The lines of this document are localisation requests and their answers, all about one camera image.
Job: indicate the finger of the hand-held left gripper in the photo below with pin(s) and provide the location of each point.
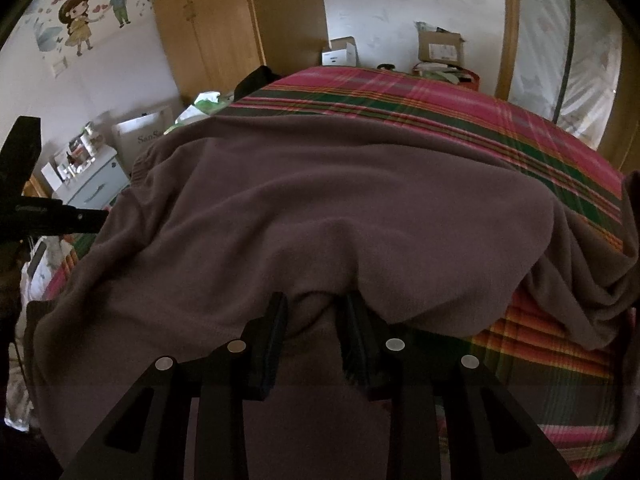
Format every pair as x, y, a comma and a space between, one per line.
70, 220

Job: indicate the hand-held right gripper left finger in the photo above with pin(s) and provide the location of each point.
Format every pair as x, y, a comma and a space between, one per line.
272, 340

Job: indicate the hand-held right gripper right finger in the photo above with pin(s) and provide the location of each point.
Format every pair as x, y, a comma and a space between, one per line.
352, 345

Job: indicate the mauve fleece garment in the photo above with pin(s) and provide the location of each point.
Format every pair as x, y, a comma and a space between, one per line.
325, 210

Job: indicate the white drawer cabinet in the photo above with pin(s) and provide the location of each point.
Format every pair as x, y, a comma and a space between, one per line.
92, 185

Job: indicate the photo frames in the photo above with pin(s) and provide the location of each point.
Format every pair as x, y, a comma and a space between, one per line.
75, 155

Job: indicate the floral bed sheet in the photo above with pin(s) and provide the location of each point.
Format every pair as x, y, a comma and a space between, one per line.
37, 280

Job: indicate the white paper bag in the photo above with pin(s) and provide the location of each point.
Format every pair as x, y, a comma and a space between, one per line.
142, 137

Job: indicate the green tissue pack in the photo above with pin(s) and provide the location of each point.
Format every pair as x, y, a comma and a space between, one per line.
200, 107

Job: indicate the black bag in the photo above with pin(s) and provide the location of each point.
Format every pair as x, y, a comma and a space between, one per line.
257, 82

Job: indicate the plaid bed blanket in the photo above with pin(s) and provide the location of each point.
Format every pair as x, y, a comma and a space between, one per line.
450, 120

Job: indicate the wooden wardrobe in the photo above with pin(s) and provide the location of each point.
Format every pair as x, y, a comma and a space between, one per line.
225, 20

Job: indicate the small black device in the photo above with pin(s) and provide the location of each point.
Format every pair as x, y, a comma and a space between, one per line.
386, 66

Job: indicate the small white box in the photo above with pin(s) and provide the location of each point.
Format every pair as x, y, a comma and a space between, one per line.
340, 52

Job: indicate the brown cardboard box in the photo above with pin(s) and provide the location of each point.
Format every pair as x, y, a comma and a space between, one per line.
440, 45

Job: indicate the plastic-wrapped mattress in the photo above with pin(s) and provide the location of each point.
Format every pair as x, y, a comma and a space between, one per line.
550, 35

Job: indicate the white wall switch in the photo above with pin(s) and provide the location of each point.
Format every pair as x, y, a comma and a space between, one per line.
59, 67

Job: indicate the cartoon children wall sticker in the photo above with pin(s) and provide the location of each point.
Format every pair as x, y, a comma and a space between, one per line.
80, 15

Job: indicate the wooden door frame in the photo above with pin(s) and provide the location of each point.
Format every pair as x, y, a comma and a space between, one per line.
510, 25

